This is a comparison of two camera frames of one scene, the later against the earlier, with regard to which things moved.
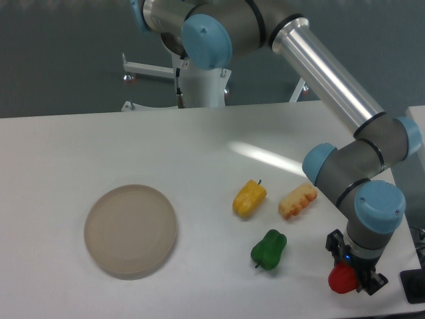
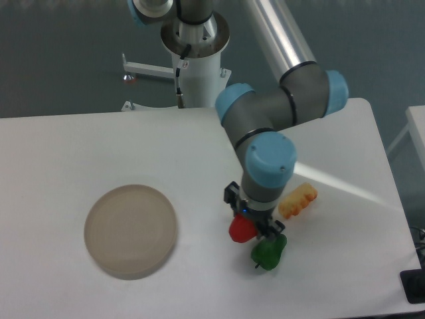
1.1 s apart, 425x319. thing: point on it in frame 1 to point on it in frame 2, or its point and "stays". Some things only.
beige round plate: (129, 231) stays
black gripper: (366, 279) to (259, 217)
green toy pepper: (268, 252) stays
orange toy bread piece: (291, 205) stays
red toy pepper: (342, 278) to (242, 228)
